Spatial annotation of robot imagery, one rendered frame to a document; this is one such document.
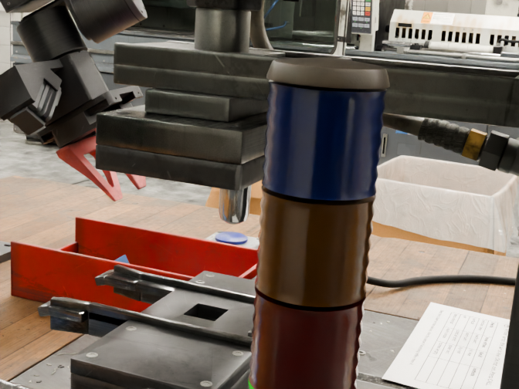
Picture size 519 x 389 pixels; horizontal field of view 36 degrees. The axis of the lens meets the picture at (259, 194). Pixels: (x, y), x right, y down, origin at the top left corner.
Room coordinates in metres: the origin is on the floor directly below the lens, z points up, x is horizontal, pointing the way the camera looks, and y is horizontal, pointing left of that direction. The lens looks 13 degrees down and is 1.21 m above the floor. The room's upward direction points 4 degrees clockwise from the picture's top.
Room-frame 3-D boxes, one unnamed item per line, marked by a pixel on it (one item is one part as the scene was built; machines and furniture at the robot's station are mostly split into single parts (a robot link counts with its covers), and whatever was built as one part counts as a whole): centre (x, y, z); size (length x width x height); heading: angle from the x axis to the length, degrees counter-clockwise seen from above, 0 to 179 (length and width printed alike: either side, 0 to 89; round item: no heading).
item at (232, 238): (0.93, 0.03, 0.93); 0.04 x 0.04 x 0.02
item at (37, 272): (0.79, 0.12, 0.93); 0.25 x 0.12 x 0.06; 69
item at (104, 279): (0.62, 0.09, 0.98); 0.07 x 0.02 x 0.01; 69
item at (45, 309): (0.55, 0.12, 0.98); 0.07 x 0.02 x 0.01; 69
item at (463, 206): (2.91, -0.70, 0.40); 0.69 x 0.60 x 0.50; 155
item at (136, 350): (0.54, 0.03, 0.98); 0.20 x 0.10 x 0.01; 159
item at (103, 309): (0.52, 0.06, 0.98); 0.13 x 0.01 x 0.03; 69
